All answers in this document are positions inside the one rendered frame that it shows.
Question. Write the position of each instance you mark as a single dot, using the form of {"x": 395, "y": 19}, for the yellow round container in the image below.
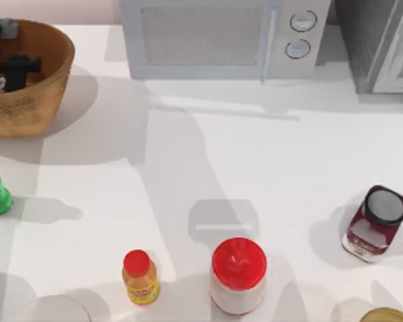
{"x": 388, "y": 316}

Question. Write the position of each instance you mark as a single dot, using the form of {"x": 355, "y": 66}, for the brown wicker basket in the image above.
{"x": 37, "y": 100}

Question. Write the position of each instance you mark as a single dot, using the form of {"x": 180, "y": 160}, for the orange bottle with red cap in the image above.
{"x": 140, "y": 281}

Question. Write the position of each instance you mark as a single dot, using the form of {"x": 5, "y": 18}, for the pale grey rounded box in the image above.
{"x": 8, "y": 28}

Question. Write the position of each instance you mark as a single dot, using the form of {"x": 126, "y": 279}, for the round microwave knob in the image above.
{"x": 303, "y": 20}
{"x": 298, "y": 49}

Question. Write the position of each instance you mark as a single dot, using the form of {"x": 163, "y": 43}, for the microwave oven door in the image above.
{"x": 201, "y": 37}

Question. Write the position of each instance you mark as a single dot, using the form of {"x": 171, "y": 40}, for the white jar with red lid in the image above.
{"x": 238, "y": 275}

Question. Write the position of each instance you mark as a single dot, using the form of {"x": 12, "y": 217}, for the pale microwave oven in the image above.
{"x": 299, "y": 67}

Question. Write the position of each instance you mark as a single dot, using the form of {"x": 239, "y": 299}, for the grey cabinet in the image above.
{"x": 359, "y": 43}

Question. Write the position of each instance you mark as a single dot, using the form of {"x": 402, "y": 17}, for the dark red and white can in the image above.
{"x": 369, "y": 234}

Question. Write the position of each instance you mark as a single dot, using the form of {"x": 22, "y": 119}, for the grey cabinet door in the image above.
{"x": 398, "y": 50}

